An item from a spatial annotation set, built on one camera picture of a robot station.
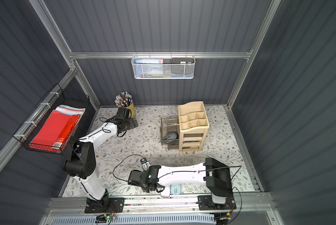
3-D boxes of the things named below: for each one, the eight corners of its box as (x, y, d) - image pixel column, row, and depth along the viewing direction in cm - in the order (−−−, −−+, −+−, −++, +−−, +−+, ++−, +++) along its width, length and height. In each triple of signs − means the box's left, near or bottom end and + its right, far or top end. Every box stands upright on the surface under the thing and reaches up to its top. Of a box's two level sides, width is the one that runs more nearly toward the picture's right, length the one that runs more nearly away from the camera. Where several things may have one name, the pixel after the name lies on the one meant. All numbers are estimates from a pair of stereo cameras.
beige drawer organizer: (178, 153, 95) (180, 130, 73) (177, 127, 109) (178, 102, 87) (201, 153, 95) (210, 130, 73) (197, 127, 108) (204, 101, 87)
